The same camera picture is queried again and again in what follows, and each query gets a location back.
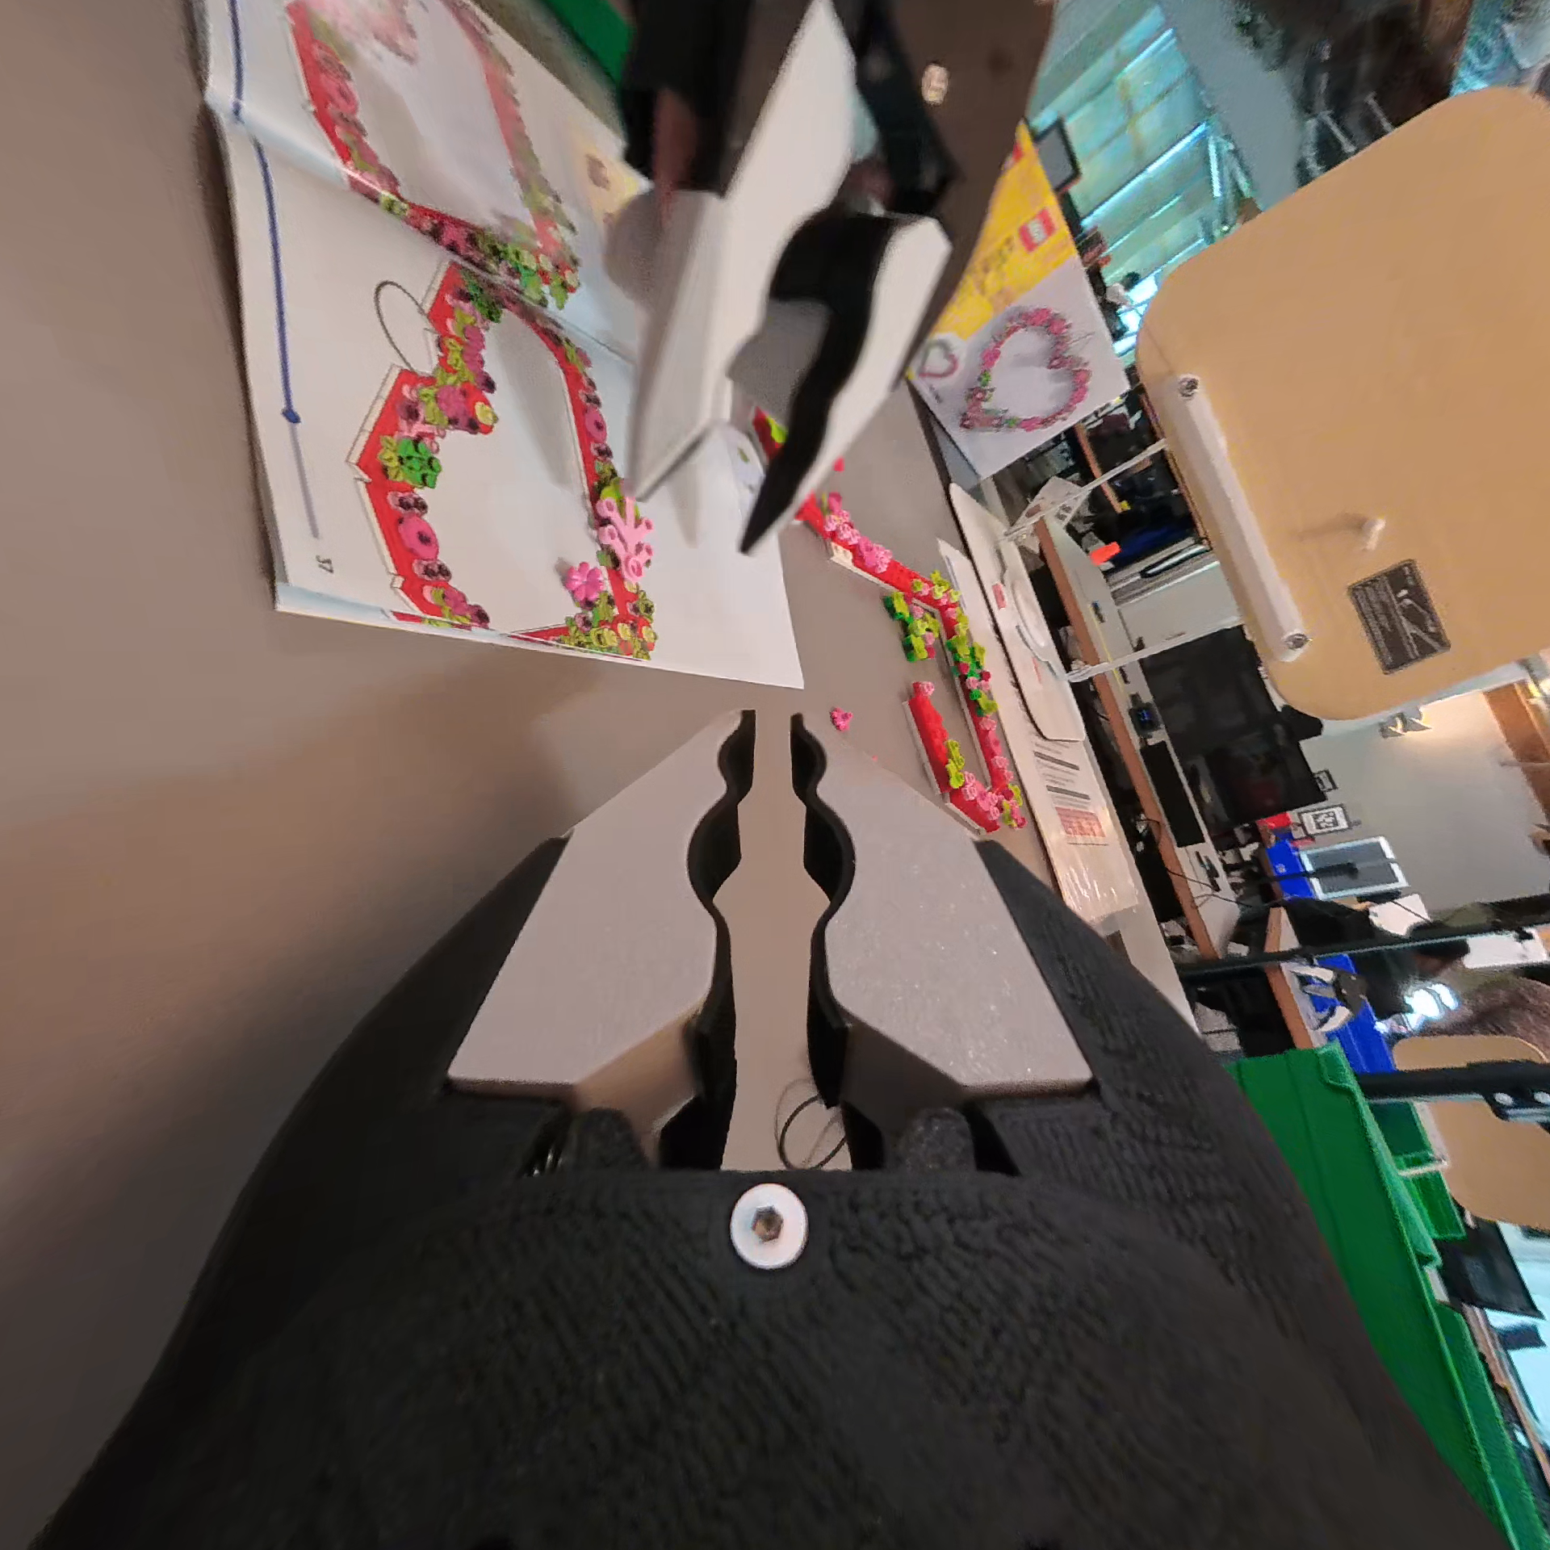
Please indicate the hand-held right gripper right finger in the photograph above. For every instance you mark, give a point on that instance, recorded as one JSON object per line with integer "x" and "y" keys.
{"x": 945, "y": 969}

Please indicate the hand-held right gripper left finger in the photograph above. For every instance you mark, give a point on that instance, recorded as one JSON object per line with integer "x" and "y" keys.
{"x": 605, "y": 956}

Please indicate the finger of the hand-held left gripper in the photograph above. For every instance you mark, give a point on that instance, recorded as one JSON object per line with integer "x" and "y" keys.
{"x": 751, "y": 242}
{"x": 889, "y": 314}

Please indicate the yellow lego set box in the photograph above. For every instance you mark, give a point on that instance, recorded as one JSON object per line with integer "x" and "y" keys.
{"x": 1029, "y": 375}

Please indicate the yellow green lego piece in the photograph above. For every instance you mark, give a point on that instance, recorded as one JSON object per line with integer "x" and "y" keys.
{"x": 766, "y": 434}

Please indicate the lego instruction booklet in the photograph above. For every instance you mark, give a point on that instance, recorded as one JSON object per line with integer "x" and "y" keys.
{"x": 520, "y": 484}

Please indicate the printed sheet in plastic sleeve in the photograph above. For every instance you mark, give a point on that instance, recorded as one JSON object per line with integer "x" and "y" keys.
{"x": 1088, "y": 872}

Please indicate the thin black elastic loop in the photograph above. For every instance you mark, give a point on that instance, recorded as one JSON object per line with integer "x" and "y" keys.
{"x": 786, "y": 1126}

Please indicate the large window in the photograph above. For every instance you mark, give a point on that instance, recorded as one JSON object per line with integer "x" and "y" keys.
{"x": 1125, "y": 121}

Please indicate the green plastic bin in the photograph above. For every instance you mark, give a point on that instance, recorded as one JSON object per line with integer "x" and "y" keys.
{"x": 581, "y": 30}
{"x": 1356, "y": 1163}

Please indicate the white rounded card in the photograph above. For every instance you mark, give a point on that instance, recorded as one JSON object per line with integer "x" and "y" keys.
{"x": 1040, "y": 678}

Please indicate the long wooden edged desk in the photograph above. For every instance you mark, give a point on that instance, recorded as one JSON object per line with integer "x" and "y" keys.
{"x": 1120, "y": 678}

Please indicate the blue storage bin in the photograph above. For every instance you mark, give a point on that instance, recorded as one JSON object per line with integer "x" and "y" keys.
{"x": 1282, "y": 862}

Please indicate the black monitor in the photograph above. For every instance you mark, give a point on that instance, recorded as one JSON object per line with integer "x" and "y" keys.
{"x": 1223, "y": 728}

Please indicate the black metal bar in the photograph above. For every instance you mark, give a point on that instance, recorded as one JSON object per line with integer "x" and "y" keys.
{"x": 1332, "y": 956}

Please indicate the black and white marker sign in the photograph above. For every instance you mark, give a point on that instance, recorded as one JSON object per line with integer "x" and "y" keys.
{"x": 1325, "y": 820}

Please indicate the white framed screen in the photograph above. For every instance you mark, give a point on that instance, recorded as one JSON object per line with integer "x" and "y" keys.
{"x": 1350, "y": 862}

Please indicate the plywood chair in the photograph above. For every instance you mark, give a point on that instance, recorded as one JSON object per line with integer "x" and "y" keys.
{"x": 1391, "y": 303}
{"x": 1465, "y": 1126}

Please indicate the red flowered lego heart frame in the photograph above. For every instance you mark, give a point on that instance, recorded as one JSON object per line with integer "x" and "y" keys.
{"x": 937, "y": 728}

